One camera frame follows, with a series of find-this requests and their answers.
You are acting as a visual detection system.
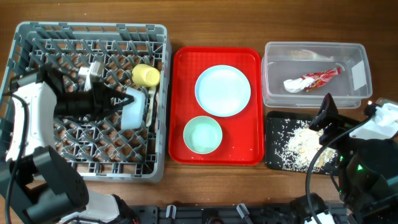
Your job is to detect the red snack wrapper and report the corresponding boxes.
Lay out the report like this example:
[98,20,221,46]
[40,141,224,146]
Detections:
[301,66,342,92]

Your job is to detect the rice food scraps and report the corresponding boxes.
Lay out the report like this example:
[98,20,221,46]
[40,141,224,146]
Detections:
[270,119,338,172]

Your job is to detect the yellow plastic cup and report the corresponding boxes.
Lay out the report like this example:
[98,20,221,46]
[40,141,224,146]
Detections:
[132,64,160,87]

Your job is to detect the white napkin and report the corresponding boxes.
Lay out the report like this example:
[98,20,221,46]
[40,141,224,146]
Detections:
[283,77,315,93]

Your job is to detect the green bowl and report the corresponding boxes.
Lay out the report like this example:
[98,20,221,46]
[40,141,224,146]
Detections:
[183,116,223,154]

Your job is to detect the light blue plate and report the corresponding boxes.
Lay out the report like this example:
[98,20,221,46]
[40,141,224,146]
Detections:
[194,65,251,117]

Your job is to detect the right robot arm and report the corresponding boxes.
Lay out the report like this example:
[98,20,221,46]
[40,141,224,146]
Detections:
[290,93,397,223]

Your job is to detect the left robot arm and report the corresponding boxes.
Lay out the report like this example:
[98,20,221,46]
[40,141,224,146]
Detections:
[1,65,140,223]

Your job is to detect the grey dishwasher rack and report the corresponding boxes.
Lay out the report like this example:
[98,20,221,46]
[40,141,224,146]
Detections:
[1,22,172,183]

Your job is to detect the black tray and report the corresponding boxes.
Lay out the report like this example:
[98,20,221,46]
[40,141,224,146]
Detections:
[264,110,343,175]

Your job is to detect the clear plastic bin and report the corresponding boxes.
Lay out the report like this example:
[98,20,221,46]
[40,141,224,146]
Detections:
[262,42,373,109]

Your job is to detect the red plastic tray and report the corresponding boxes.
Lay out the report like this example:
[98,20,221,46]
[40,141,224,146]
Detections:
[169,47,265,166]

